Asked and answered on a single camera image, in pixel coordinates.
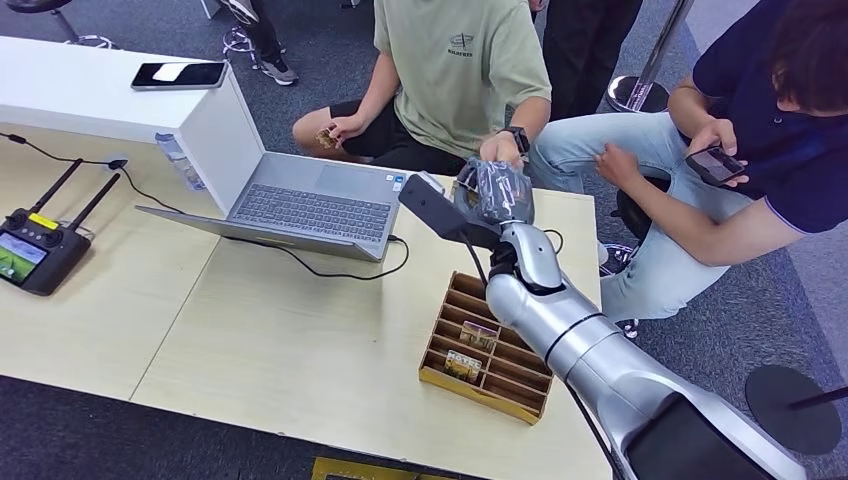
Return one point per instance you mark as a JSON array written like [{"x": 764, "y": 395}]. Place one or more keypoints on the person's right hand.
[
  {"x": 712, "y": 136},
  {"x": 351, "y": 126}
]

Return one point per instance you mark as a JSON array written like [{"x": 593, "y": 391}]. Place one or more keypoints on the person's left hand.
[
  {"x": 617, "y": 166},
  {"x": 498, "y": 149}
]

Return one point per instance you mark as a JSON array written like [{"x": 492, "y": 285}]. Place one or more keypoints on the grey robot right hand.
[{"x": 503, "y": 192}]

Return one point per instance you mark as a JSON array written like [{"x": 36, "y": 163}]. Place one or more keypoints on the person's left forearm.
[
  {"x": 702, "y": 222},
  {"x": 526, "y": 116}
]

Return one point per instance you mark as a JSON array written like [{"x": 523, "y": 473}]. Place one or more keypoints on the person's right forearm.
[
  {"x": 374, "y": 89},
  {"x": 689, "y": 109}
]

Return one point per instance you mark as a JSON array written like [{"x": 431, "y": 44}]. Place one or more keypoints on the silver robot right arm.
[{"x": 596, "y": 358}]

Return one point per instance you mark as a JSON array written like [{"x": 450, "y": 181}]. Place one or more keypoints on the person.
[
  {"x": 762, "y": 146},
  {"x": 262, "y": 33},
  {"x": 457, "y": 73},
  {"x": 583, "y": 53}
]

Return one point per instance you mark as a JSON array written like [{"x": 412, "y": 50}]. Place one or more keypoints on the card with picture print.
[{"x": 478, "y": 335}]

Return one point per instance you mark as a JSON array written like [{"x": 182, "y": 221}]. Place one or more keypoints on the card with hotel print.
[{"x": 462, "y": 366}]

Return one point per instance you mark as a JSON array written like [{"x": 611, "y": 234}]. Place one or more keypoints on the wooden card organizer box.
[{"x": 510, "y": 387}]

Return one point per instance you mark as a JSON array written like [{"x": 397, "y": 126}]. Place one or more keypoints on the black smartwatch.
[{"x": 520, "y": 138}]

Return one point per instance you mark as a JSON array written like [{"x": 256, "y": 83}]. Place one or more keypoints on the brown snack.
[{"x": 325, "y": 139}]

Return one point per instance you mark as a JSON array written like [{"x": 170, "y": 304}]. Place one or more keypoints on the black smartphone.
[
  {"x": 714, "y": 166},
  {"x": 179, "y": 75}
]

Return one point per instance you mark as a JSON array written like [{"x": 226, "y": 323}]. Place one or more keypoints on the black stool with chrome base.
[
  {"x": 629, "y": 215},
  {"x": 40, "y": 5}
]

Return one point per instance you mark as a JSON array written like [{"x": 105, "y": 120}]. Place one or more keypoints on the chrome stanchion pole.
[{"x": 636, "y": 96}]

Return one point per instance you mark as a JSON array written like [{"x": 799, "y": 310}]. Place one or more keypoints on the silver laptop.
[{"x": 311, "y": 212}]

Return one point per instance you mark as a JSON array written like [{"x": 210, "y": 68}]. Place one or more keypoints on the chrome stool base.
[{"x": 233, "y": 33}]

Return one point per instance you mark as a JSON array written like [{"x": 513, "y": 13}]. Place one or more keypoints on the clear water bottle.
[{"x": 177, "y": 159}]

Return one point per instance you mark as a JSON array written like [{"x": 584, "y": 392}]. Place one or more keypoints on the white cabinet box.
[{"x": 66, "y": 86}]

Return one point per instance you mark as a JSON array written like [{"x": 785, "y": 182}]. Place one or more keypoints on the black round stand base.
[{"x": 788, "y": 417}]

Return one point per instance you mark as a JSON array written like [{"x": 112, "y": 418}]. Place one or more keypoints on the black remote controller with antennas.
[{"x": 40, "y": 255}]

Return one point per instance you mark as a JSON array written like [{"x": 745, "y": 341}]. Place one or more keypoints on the dark grey wrist camera box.
[{"x": 437, "y": 212}]

